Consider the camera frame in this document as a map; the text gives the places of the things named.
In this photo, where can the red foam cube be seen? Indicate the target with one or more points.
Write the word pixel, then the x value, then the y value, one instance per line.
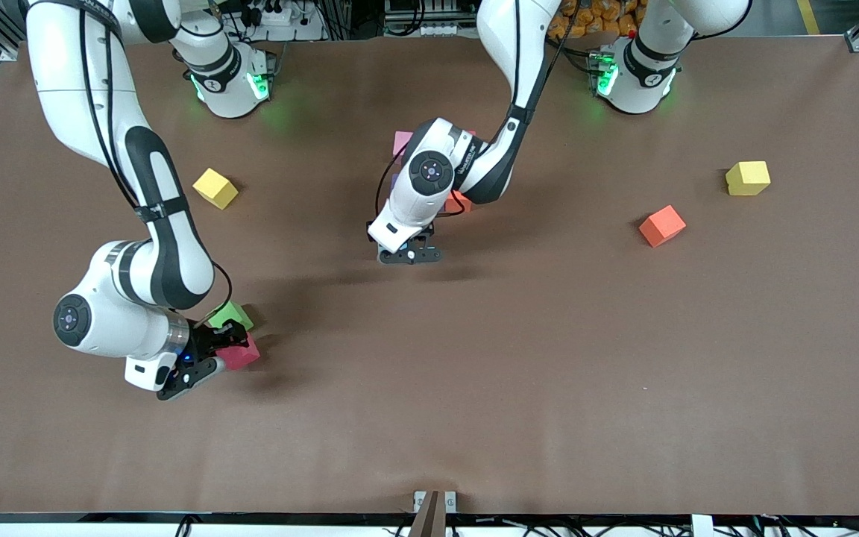
pixel 243 356

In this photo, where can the orange foam cube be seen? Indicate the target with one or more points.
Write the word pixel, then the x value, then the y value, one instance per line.
pixel 461 203
pixel 662 226

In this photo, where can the pink foam cube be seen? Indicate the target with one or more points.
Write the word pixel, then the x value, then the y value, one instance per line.
pixel 402 142

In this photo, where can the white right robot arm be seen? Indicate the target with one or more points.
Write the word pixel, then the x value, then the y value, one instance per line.
pixel 64 74

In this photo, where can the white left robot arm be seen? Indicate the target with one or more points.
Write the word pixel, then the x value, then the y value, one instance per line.
pixel 519 45

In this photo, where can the green foam cube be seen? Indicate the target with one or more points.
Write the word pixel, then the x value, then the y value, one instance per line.
pixel 234 313

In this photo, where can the yellow foam cube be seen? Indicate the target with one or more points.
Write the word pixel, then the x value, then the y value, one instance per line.
pixel 748 178
pixel 215 188

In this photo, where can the large table cover sheet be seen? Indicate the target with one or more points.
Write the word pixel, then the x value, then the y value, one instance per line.
pixel 429 418

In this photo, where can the grey electronics rack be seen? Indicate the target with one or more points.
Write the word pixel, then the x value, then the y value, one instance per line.
pixel 422 15

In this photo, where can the white power strip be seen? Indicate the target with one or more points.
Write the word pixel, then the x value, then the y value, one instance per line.
pixel 284 16

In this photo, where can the orange lumpy bag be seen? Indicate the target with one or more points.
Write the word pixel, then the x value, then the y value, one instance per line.
pixel 593 22

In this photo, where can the white label tag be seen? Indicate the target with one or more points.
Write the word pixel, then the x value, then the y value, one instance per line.
pixel 702 526

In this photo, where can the small white bracket plates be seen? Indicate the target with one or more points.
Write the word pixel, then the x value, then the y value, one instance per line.
pixel 420 498

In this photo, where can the brown camera mount post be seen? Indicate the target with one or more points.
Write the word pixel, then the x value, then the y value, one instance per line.
pixel 428 520

